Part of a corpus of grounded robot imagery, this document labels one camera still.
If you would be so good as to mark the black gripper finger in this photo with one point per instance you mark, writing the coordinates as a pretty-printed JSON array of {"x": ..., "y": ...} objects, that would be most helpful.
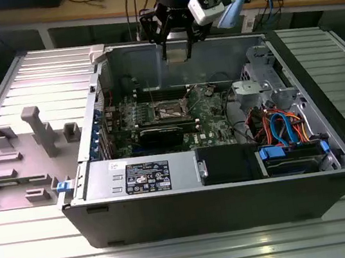
[
  {"x": 152, "y": 25},
  {"x": 198, "y": 32}
]

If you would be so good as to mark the silver CPU plate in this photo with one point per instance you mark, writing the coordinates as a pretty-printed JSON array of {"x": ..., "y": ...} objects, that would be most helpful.
[{"x": 178, "y": 56}]

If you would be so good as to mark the CPU socket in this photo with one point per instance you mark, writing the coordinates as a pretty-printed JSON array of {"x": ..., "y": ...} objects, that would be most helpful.
[{"x": 168, "y": 110}]

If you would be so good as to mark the blue expansion slot retainer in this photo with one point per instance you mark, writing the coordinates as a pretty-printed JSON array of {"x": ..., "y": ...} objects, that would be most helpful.
[{"x": 96, "y": 133}]

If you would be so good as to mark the round coin battery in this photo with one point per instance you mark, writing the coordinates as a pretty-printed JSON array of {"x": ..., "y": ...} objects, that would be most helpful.
[{"x": 209, "y": 90}]

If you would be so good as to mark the grey plastic case latch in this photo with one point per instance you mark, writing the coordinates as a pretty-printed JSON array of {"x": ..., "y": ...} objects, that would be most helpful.
[{"x": 96, "y": 53}]

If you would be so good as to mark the silver metal drive cage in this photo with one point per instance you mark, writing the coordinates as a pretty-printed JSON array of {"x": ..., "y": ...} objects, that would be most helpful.
[{"x": 248, "y": 91}]

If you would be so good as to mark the green motherboard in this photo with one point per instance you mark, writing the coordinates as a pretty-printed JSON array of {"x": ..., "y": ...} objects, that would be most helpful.
[{"x": 210, "y": 120}]

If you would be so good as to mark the black graphics card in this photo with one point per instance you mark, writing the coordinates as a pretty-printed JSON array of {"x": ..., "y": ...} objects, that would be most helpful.
[{"x": 160, "y": 137}]

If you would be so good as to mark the black disk bay box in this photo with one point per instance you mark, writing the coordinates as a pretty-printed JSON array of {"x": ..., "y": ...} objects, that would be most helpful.
[{"x": 223, "y": 163}]

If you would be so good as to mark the hard disk in blue carrier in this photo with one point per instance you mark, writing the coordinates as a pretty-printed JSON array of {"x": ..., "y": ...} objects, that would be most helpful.
[{"x": 294, "y": 162}]

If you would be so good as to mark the silver power supply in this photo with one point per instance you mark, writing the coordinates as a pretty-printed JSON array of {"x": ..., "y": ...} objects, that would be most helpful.
[{"x": 108, "y": 180}]

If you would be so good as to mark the black PC case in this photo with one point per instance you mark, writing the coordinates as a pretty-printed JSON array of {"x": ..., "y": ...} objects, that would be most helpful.
[{"x": 204, "y": 212}]

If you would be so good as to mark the blue case latch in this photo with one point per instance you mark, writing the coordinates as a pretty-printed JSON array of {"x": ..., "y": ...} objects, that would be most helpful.
[{"x": 64, "y": 186}]

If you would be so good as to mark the grey parts rack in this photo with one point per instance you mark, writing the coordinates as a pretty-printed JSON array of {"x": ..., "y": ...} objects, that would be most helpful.
[{"x": 36, "y": 175}]

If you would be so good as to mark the green RAM stick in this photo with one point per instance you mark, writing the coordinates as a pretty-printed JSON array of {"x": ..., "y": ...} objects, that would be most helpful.
[{"x": 18, "y": 182}]

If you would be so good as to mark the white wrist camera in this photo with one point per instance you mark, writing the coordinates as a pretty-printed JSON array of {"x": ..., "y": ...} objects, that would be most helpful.
[{"x": 206, "y": 10}]

